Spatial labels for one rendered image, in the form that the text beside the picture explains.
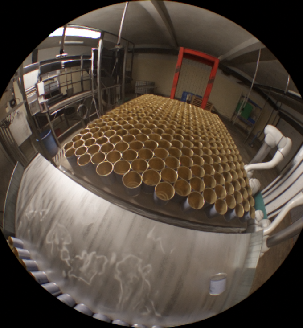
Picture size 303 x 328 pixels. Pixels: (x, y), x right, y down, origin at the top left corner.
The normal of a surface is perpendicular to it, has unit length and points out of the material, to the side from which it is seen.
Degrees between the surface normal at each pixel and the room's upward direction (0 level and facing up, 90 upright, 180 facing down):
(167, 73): 90
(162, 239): 0
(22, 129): 90
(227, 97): 90
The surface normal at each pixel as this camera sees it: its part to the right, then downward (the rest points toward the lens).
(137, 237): 0.12, -0.66
